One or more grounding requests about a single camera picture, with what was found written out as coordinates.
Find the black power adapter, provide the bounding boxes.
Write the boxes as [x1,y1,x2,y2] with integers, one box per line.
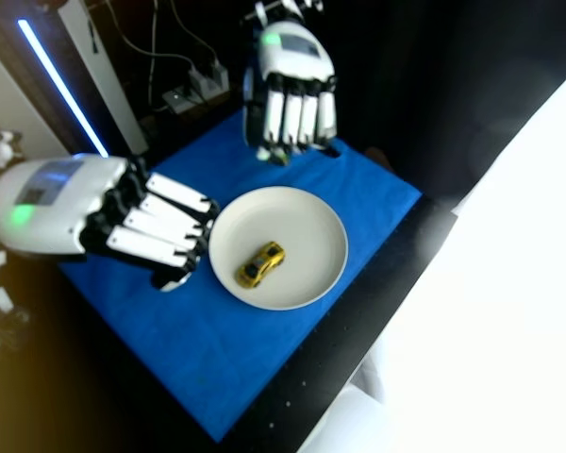
[161,86,204,115]

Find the white round plate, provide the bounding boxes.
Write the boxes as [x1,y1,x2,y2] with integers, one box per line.
[208,185,349,311]

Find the yellow toy car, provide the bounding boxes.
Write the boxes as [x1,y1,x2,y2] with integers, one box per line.
[236,241,287,289]

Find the blue cloth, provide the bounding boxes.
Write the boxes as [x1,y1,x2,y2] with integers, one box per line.
[58,109,425,445]

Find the white power strip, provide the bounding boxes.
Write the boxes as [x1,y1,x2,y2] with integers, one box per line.
[187,60,231,101]

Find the thin pale cable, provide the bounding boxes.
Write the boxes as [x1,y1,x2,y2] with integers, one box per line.
[147,0,161,112]

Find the green toy car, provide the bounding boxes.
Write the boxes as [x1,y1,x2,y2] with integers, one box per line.
[257,145,294,167]

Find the white upright panel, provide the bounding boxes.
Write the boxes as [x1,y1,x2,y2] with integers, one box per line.
[58,0,151,155]

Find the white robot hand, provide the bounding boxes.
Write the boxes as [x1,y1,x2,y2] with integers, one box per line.
[241,18,340,167]
[0,153,222,294]

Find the blue-white light strip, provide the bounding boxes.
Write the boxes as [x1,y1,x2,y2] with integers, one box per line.
[16,18,110,159]

